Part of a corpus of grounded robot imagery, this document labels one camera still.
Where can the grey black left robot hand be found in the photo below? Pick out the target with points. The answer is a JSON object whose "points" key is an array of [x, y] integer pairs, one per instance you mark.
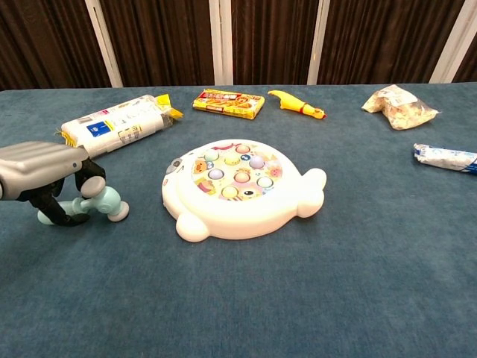
{"points": [[33, 168]]}

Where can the mint green toy hammer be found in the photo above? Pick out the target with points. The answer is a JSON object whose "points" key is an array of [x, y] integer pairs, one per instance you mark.
{"points": [[104, 199]]}

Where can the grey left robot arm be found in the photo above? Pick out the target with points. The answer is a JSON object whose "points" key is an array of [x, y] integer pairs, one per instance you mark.
{"points": [[1, 191]]}

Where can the white whack-a-mole toy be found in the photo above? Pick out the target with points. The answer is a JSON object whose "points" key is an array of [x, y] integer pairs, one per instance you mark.
{"points": [[242, 220]]}

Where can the white package with yellow ends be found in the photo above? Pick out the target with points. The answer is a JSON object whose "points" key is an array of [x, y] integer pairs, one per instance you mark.
{"points": [[119, 127]]}

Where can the dark brown curtain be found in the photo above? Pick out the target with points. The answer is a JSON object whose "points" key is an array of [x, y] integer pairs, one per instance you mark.
{"points": [[167, 37]]}

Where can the yellow red snack box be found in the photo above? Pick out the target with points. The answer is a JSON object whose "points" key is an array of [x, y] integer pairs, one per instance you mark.
{"points": [[229, 104]]}

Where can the teal table cloth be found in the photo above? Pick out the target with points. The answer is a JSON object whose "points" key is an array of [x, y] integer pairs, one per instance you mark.
{"points": [[238, 298]]}

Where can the yellow rubber chicken toy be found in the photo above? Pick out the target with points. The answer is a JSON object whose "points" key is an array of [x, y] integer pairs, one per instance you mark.
{"points": [[294, 104]]}

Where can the clear bag of white snacks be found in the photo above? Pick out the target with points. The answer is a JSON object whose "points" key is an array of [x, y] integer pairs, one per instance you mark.
{"points": [[398, 110]]}

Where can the white blue wrapped package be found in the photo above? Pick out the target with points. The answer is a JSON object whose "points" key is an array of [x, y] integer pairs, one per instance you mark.
{"points": [[447, 158]]}

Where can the white vertical post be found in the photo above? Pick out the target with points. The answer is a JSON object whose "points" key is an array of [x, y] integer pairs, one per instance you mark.
{"points": [[102, 41], [319, 41], [454, 41], [221, 41]]}

